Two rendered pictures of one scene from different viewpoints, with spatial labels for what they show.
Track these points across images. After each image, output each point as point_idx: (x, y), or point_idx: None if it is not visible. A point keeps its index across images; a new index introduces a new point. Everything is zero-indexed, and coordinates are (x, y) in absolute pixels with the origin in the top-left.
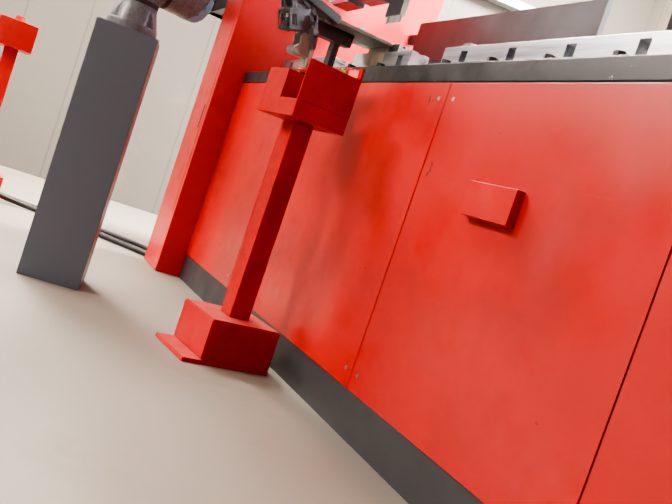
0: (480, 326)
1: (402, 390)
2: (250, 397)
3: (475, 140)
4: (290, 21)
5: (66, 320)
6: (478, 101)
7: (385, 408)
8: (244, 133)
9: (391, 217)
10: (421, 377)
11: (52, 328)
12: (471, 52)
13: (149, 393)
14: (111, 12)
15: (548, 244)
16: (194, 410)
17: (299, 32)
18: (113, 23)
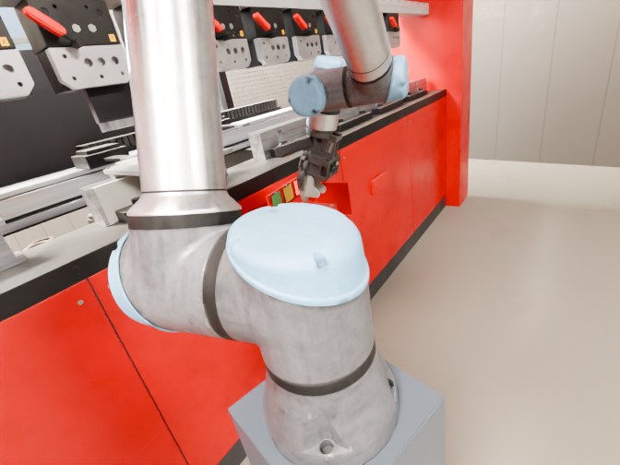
0: (387, 217)
1: (376, 262)
2: (381, 338)
3: (362, 168)
4: (338, 166)
5: (450, 447)
6: (355, 151)
7: (375, 274)
8: None
9: None
10: (380, 250)
11: (473, 425)
12: (284, 129)
13: (450, 340)
14: (392, 395)
15: (393, 179)
16: (434, 327)
17: (305, 175)
18: (408, 375)
